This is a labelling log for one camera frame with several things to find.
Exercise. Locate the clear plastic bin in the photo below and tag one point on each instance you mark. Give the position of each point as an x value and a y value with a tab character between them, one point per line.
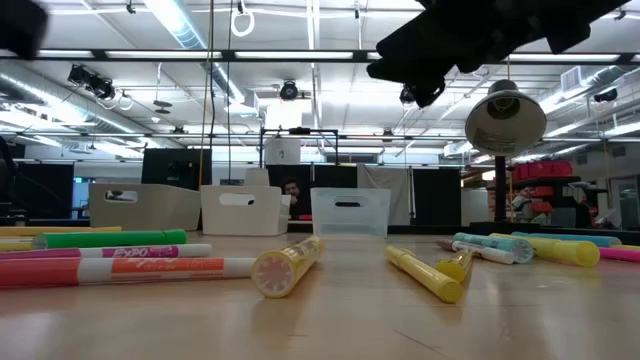
350	220

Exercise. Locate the green highlighter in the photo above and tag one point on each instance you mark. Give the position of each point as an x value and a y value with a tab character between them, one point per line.
110	239

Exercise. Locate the red storage bins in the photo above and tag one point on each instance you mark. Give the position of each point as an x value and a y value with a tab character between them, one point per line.
542	170

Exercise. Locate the thick yellow Sharpie highlighter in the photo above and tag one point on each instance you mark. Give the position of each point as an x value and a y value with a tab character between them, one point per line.
280	270

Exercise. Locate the black desk lamp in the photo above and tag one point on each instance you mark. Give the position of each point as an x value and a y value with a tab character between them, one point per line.
505	125

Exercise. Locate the grey translucent plastic bin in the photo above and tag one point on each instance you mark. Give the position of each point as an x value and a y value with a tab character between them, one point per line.
160	210

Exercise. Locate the grey curtain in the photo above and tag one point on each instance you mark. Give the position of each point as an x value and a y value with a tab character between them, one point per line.
395	180

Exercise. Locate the pink Expo marker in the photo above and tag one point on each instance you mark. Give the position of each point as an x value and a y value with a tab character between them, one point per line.
145	251

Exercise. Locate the white plastic bin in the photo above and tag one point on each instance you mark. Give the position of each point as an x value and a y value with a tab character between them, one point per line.
240	220

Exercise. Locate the black overhead rig bar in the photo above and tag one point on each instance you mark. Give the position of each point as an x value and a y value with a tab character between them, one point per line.
230	55

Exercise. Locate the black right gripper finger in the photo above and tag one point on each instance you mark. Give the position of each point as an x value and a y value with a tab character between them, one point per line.
415	70
430	40

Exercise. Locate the silver ventilation duct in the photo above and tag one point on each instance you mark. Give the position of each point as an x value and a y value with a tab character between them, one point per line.
180	25

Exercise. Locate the black background rig frame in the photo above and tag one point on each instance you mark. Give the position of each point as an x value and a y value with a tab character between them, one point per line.
300	131

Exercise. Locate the orange Expo marker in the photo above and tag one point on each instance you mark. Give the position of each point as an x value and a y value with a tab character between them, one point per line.
165	265

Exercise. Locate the person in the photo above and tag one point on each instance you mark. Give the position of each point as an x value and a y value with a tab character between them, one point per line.
291	192

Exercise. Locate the brown Expo marker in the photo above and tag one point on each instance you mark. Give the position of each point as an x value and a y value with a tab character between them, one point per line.
490	254

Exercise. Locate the teal highlighter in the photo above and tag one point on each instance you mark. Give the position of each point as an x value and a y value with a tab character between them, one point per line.
500	243

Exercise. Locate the white numbered box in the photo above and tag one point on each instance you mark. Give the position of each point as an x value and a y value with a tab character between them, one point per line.
282	152

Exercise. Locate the pink highlighter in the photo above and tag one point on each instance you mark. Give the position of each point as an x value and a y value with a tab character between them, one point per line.
622	254

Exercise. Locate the black storage shelf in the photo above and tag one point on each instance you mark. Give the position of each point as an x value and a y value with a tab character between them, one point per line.
550	178

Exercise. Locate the black ceiling camera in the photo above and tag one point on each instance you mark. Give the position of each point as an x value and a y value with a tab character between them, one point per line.
95	85
407	95
289	91

